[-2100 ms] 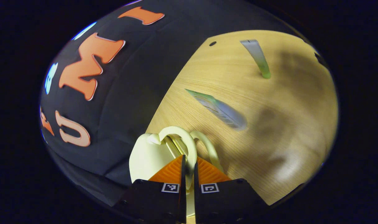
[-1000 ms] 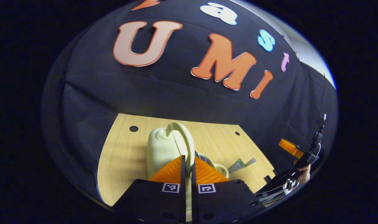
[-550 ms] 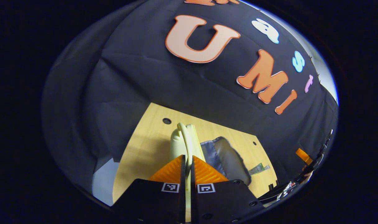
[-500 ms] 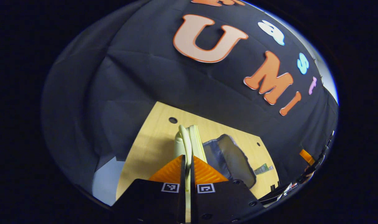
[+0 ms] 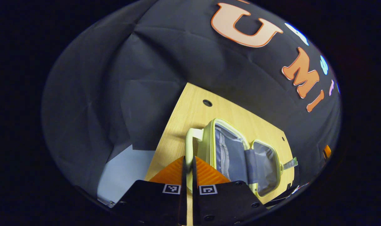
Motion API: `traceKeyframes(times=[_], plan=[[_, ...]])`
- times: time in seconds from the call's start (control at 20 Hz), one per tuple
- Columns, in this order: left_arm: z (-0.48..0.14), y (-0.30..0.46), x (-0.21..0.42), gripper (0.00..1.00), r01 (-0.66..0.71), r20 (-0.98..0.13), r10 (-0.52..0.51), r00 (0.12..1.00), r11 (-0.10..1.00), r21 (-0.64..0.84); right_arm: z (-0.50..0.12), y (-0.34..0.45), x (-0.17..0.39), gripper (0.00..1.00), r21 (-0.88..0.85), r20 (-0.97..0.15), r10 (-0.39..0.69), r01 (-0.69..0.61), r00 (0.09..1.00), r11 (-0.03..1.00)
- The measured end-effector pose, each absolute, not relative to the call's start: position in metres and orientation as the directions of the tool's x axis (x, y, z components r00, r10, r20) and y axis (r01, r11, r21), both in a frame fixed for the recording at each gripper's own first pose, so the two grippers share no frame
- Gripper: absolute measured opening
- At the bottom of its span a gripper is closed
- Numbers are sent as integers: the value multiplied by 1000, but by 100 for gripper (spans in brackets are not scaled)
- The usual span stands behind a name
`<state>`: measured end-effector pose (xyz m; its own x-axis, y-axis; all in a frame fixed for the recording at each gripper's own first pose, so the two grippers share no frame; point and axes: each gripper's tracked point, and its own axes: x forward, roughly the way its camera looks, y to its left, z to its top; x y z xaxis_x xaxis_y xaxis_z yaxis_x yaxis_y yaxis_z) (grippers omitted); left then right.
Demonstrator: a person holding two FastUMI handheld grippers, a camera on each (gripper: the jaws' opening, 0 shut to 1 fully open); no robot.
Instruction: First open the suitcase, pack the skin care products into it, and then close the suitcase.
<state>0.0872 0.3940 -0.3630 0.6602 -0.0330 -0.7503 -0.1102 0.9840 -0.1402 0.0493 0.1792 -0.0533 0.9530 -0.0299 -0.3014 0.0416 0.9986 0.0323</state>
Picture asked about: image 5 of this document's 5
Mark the pale yellow small suitcase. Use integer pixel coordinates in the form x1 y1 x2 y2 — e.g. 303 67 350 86
185 118 285 197

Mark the green and white skincare tube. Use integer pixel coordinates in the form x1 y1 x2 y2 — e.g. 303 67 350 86
283 158 298 170

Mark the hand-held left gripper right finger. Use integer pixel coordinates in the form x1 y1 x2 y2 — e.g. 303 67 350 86
192 156 268 226

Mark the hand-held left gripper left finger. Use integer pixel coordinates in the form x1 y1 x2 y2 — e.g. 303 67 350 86
115 156 187 226

